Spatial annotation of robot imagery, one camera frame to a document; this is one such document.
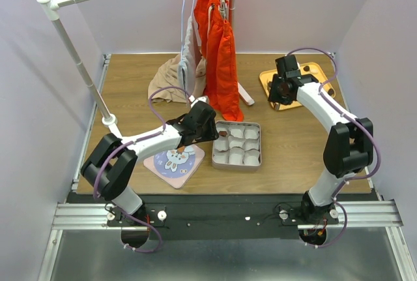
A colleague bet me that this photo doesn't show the metal tongs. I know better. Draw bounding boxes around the metal tongs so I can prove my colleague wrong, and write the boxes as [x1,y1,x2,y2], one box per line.
[273,102,281,111]

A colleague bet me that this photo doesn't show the pink chocolate tin box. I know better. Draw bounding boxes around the pink chocolate tin box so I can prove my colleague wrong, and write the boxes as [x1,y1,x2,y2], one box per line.
[212,121,262,172]

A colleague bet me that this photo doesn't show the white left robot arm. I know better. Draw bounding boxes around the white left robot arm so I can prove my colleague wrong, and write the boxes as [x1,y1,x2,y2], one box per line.
[80,100,219,226]

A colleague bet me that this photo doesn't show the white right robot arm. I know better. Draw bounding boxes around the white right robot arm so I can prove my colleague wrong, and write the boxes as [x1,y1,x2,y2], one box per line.
[268,55,373,224]

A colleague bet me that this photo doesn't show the pink tin lid with bunny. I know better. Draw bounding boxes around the pink tin lid with bunny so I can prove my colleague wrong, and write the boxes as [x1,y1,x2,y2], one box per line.
[143,145,205,189]

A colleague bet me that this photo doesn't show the grey hanging towel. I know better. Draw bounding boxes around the grey hanging towel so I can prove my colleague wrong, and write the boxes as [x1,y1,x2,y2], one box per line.
[177,16,196,107]

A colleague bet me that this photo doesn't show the beige cloth pile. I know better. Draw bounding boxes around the beige cloth pile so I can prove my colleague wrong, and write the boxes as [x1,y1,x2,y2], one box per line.
[148,54,207,103]

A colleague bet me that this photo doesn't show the orange hanging garment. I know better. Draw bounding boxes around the orange hanging garment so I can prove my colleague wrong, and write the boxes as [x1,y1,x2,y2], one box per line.
[194,0,244,122]

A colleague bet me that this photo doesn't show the white clothes rack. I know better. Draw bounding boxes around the white clothes rack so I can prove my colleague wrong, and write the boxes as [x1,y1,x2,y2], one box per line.
[35,0,255,137]

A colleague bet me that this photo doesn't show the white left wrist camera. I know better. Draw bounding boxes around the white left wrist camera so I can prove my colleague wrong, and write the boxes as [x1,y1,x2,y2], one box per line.
[191,96,209,105]

